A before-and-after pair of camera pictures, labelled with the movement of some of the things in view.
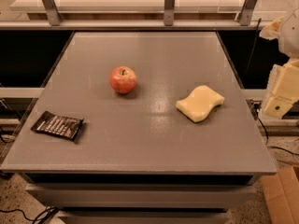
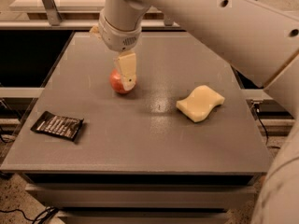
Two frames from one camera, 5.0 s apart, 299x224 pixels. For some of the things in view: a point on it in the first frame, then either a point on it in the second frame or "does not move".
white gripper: x=290 y=37 → x=119 y=38
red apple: x=122 y=79 does not move
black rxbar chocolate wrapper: x=64 y=127 does not move
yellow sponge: x=199 y=105 does not move
